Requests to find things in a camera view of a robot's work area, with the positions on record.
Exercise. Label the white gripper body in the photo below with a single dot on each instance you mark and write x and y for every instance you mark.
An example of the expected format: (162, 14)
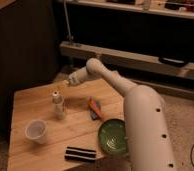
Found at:
(71, 81)

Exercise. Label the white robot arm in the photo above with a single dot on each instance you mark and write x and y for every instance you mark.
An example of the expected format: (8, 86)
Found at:
(148, 139)

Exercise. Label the metal pole stand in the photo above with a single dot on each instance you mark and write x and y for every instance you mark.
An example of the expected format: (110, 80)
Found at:
(69, 36)

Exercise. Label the dark wooden cabinet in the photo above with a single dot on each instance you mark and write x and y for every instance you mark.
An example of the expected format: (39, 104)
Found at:
(28, 50)

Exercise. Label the green ceramic bowl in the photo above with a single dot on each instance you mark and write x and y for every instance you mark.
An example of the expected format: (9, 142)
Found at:
(112, 137)

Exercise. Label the black white striped block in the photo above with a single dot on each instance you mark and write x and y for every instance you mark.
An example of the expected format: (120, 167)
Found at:
(80, 154)

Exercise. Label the long grey case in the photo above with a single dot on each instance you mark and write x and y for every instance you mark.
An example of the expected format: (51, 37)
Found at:
(126, 59)

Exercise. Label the cluttered upper shelf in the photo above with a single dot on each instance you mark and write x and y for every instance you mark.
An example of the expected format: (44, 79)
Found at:
(143, 8)

